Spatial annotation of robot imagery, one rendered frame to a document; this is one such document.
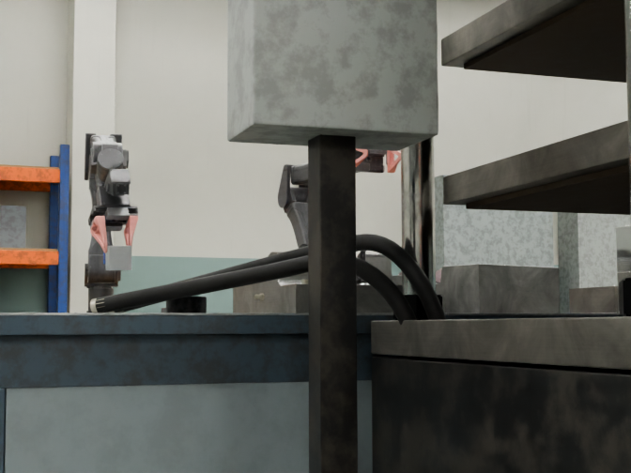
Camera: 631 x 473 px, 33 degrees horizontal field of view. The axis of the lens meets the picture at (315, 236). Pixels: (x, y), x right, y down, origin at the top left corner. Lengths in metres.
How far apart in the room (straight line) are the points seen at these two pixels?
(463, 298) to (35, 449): 0.99
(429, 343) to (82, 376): 0.62
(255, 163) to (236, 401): 6.34
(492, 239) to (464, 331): 6.85
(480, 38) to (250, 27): 0.41
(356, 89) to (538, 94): 7.91
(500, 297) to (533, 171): 0.79
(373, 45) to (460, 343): 0.47
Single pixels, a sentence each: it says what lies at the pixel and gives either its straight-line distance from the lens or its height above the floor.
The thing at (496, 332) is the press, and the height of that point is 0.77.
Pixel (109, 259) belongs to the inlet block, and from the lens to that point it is 2.34.
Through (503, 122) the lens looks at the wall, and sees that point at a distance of 9.25.
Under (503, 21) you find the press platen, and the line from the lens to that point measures 1.74.
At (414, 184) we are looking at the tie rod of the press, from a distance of 1.88.
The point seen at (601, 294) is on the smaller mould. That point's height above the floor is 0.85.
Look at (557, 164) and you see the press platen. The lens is 1.56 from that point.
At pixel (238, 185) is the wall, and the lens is 8.16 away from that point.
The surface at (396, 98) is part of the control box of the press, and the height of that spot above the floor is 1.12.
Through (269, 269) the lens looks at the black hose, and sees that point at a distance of 1.88.
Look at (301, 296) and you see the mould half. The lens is 2.10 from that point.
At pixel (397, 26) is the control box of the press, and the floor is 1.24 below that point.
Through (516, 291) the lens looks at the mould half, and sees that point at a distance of 2.41.
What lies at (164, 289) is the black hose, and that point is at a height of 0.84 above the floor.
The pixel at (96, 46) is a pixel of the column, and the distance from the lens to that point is 7.79.
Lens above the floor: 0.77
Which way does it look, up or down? 5 degrees up
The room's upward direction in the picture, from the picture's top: straight up
